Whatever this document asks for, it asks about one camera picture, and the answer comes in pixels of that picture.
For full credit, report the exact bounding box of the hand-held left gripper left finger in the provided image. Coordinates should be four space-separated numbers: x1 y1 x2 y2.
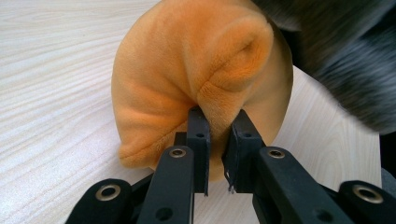
174 105 212 197

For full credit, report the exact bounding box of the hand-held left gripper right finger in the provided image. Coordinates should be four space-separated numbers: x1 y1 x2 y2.
221 108 265 194

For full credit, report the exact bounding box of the orange plush toy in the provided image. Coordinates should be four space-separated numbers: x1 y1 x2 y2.
110 0 294 183

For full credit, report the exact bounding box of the grey towel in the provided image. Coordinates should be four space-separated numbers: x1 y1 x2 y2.
251 0 396 135

